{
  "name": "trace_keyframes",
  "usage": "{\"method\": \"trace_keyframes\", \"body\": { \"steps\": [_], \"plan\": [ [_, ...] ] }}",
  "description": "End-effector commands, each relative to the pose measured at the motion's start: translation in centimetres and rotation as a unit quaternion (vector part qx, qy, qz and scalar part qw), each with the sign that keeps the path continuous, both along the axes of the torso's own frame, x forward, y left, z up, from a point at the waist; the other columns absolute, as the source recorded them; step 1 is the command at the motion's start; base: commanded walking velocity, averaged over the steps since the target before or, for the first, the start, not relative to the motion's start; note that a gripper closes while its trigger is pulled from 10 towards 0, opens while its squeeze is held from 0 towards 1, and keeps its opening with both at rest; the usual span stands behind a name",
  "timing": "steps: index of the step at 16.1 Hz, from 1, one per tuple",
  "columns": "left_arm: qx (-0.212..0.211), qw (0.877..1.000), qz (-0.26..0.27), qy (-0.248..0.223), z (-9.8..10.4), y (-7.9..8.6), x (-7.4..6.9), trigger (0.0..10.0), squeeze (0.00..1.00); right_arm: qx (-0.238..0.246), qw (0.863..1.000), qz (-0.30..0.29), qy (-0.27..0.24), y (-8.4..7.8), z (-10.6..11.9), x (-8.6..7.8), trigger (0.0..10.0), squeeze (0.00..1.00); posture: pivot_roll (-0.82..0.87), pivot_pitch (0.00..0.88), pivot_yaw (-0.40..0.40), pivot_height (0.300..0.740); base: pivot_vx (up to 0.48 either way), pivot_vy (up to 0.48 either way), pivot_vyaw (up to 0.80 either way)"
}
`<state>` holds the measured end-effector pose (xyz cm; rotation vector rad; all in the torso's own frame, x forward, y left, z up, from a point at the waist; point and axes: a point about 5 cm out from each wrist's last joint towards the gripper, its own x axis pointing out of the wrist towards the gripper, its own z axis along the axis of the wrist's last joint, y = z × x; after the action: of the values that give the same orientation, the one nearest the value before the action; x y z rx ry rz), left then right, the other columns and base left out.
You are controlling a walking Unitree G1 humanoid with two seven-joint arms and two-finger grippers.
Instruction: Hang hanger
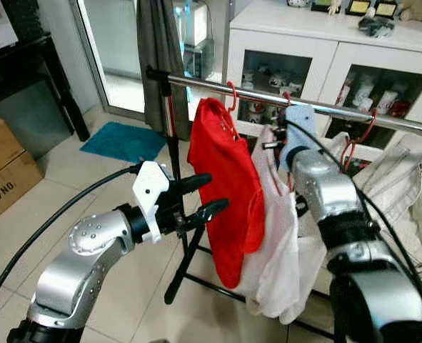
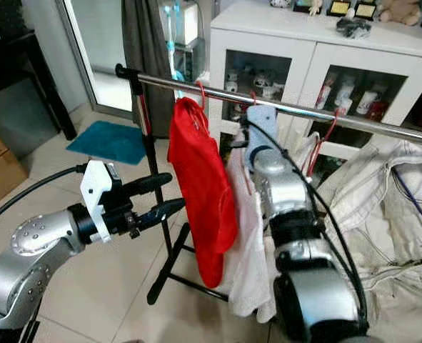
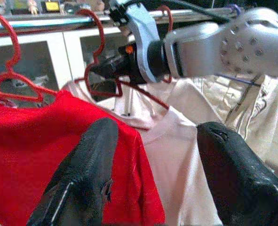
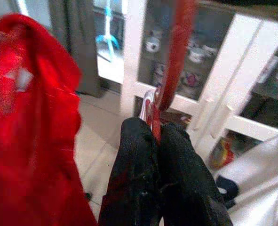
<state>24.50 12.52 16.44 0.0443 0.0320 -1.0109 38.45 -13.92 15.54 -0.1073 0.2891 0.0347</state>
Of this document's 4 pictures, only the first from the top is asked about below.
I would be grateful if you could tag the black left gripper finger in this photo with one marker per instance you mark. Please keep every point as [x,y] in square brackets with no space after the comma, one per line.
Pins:
[193,184]
[207,214]

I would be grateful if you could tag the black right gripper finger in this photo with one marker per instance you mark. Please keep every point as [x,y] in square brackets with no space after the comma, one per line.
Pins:
[272,145]

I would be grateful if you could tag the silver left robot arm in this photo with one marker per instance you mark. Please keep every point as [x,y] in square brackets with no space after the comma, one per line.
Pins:
[75,279]

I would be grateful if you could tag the red shirt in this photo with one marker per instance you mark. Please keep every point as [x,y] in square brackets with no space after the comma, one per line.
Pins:
[225,186]

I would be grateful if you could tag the black chrome clothes rack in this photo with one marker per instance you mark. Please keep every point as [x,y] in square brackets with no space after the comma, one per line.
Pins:
[260,96]

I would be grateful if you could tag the pale pink garment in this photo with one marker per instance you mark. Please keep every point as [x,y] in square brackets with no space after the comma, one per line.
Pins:
[275,236]

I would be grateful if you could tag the teal floor mat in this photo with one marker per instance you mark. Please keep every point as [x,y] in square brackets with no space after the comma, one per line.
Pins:
[121,141]

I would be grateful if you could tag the white glass door cabinet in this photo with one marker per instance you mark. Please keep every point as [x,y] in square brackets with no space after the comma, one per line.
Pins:
[282,39]

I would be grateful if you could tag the red cup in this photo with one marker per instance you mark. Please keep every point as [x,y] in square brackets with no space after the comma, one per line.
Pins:
[400,109]

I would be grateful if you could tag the cream garment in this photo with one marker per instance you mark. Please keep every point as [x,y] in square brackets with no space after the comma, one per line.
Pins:
[403,193]

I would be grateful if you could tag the white blue appliance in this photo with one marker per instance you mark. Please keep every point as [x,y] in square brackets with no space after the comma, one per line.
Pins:
[196,28]

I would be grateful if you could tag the grey curtain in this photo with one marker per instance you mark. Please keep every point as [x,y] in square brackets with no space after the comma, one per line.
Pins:
[161,43]

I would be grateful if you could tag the small black object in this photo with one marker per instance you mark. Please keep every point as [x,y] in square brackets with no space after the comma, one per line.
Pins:
[376,27]

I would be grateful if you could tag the white framed glass door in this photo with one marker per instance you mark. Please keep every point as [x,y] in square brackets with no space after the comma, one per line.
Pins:
[114,43]

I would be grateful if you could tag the printed brown cardboard box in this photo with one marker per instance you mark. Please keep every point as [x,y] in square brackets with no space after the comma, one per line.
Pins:
[11,189]

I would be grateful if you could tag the brown teddy bear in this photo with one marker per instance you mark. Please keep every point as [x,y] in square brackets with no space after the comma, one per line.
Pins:
[419,11]

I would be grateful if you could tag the black side table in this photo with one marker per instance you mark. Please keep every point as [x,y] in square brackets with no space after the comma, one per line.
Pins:
[25,64]

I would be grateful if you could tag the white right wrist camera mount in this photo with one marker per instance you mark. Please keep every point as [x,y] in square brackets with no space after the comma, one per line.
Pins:
[300,125]

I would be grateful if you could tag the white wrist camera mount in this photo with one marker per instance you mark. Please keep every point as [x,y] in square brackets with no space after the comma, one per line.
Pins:
[148,189]
[300,125]

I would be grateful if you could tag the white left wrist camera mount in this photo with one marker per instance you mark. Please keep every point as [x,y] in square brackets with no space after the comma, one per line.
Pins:
[148,189]

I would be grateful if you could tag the small dark picture frame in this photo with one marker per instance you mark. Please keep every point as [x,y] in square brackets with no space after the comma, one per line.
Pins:
[358,7]
[385,8]

